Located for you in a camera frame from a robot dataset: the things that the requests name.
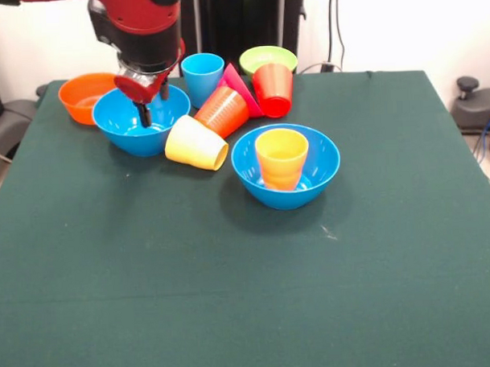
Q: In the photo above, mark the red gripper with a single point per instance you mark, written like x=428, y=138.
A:
x=135, y=88

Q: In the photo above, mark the large blue bowl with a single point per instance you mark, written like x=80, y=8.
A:
x=324, y=156
x=118, y=119

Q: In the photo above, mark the yellow cup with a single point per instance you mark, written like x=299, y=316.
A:
x=195, y=147

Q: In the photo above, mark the orange bowl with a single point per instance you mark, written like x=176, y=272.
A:
x=81, y=96

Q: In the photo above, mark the pink bowl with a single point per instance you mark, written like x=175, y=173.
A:
x=237, y=83

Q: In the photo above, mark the red cup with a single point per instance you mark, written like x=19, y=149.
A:
x=273, y=90

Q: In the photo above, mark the green bowl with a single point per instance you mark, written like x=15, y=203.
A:
x=264, y=56

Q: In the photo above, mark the light orange cup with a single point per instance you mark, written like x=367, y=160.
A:
x=282, y=162

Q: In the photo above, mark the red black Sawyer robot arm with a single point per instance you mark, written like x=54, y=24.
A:
x=139, y=30

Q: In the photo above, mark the blue cup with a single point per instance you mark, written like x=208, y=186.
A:
x=201, y=80

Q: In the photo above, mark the dark green tablecloth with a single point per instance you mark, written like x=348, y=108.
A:
x=248, y=272

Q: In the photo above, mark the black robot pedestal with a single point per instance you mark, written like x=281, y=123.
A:
x=243, y=22

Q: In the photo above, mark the grey pedestal foot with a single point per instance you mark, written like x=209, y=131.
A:
x=9, y=119
x=480, y=107

